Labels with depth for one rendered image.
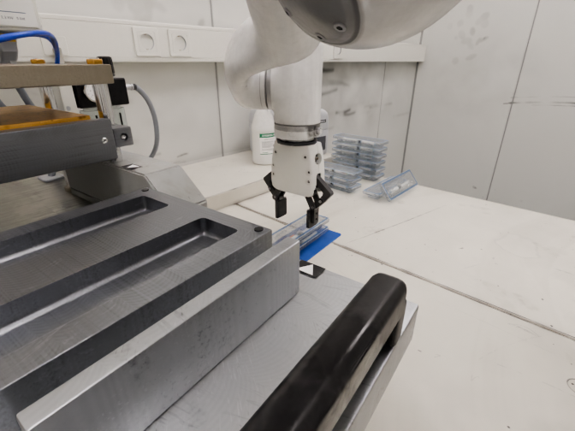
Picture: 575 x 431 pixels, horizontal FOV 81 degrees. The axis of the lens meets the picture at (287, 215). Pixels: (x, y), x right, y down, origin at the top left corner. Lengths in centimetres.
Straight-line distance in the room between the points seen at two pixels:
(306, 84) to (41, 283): 47
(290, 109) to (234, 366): 47
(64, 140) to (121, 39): 67
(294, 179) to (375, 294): 48
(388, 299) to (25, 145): 35
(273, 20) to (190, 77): 81
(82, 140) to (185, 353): 30
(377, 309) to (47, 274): 19
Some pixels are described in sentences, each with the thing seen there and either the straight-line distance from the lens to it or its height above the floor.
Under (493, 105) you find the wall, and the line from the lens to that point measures 246.
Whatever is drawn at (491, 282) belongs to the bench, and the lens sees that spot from 72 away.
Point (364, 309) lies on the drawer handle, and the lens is 16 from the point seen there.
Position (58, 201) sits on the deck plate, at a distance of 59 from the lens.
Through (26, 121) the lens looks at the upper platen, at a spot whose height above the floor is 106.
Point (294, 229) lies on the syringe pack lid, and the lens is 70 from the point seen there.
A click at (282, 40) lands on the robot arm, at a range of 44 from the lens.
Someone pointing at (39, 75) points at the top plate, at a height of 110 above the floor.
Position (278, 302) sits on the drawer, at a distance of 22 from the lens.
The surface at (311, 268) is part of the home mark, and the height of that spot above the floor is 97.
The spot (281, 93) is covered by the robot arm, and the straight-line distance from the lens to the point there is 59.
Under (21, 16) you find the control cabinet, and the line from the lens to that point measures 66.
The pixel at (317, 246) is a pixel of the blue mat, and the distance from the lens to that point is 73.
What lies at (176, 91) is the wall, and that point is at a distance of 118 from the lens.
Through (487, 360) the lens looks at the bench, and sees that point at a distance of 56.
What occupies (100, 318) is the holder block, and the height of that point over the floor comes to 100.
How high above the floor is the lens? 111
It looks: 25 degrees down
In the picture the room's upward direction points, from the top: straight up
